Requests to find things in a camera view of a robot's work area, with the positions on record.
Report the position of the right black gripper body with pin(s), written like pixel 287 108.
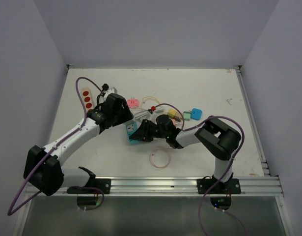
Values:
pixel 158 133

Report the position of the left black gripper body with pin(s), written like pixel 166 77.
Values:
pixel 123 114

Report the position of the teal USB power strip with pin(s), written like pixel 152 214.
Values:
pixel 130 129

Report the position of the yellow adapter plug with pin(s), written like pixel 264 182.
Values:
pixel 171 113

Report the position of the green adapter plug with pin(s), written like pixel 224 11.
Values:
pixel 186 115

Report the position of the beige power strip red sockets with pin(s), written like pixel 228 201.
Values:
pixel 87 98

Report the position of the blue adapter plug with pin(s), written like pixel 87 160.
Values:
pixel 196 114

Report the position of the white power strip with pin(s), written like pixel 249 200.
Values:
pixel 132 118

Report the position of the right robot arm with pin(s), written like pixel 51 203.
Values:
pixel 222 136

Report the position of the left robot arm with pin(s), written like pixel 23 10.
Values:
pixel 43 167

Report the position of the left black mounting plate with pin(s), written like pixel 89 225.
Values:
pixel 104 184

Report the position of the black mounting plate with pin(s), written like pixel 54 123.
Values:
pixel 232 186
pixel 104 184

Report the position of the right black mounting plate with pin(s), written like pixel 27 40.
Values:
pixel 232 186

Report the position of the aluminium front rail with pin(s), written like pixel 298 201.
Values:
pixel 186 187

